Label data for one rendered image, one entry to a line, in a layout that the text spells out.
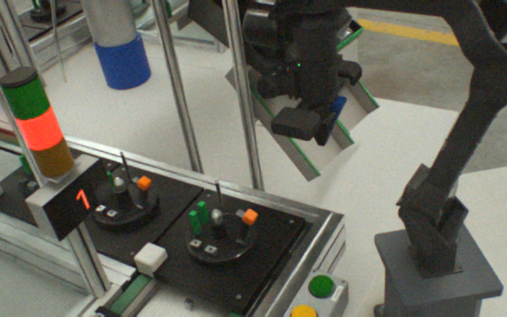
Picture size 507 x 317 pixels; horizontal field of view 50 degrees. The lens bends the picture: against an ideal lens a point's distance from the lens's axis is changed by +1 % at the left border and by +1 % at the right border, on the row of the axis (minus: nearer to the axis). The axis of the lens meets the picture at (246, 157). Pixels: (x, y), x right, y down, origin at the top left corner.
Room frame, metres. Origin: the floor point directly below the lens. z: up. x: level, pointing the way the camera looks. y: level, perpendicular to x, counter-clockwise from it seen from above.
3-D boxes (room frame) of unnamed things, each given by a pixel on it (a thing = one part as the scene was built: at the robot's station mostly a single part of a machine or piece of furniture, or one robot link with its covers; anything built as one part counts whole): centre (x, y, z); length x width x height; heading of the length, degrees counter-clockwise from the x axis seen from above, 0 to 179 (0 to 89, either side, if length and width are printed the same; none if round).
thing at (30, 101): (0.67, 0.28, 1.38); 0.05 x 0.05 x 0.05
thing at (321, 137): (0.66, -0.11, 1.25); 0.06 x 0.04 x 0.07; 53
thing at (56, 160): (0.67, 0.28, 1.28); 0.05 x 0.05 x 0.05
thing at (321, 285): (0.61, -0.09, 0.96); 0.04 x 0.04 x 0.02
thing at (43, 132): (0.67, 0.28, 1.33); 0.05 x 0.05 x 0.05
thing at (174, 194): (0.90, 0.27, 1.01); 0.24 x 0.24 x 0.13; 53
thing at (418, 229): (0.55, -0.25, 1.15); 0.09 x 0.07 x 0.06; 139
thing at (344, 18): (0.67, -0.12, 1.41); 0.09 x 0.06 x 0.07; 49
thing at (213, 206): (0.75, 0.07, 1.01); 0.24 x 0.24 x 0.13; 53
